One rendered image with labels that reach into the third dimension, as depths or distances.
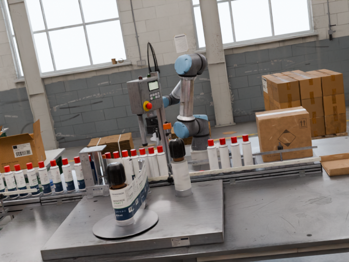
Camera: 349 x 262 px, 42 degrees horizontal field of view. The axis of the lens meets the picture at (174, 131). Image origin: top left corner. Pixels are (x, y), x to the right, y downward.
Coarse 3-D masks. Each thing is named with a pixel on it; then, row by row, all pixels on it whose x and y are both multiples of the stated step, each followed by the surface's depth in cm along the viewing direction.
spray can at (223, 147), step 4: (220, 140) 260; (224, 140) 260; (220, 144) 261; (224, 144) 260; (220, 148) 260; (224, 148) 259; (220, 152) 261; (224, 152) 260; (228, 152) 261; (220, 156) 262; (224, 156) 260; (228, 156) 261; (224, 160) 261; (228, 160) 261; (224, 164) 262; (228, 164) 262; (228, 172) 262
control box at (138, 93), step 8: (136, 80) 265; (144, 80) 262; (152, 80) 266; (128, 88) 264; (136, 88) 260; (144, 88) 261; (136, 96) 262; (144, 96) 261; (160, 96) 271; (136, 104) 263; (144, 104) 261; (152, 104) 266; (160, 104) 272; (136, 112) 265; (144, 112) 262
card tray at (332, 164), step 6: (324, 156) 270; (330, 156) 270; (336, 156) 270; (342, 156) 269; (348, 156) 269; (324, 162) 269; (330, 162) 268; (336, 162) 266; (342, 162) 264; (348, 162) 262; (324, 168) 259; (330, 168) 257; (336, 168) 245; (342, 168) 245; (348, 168) 245; (330, 174) 246; (336, 174) 246; (342, 174) 246
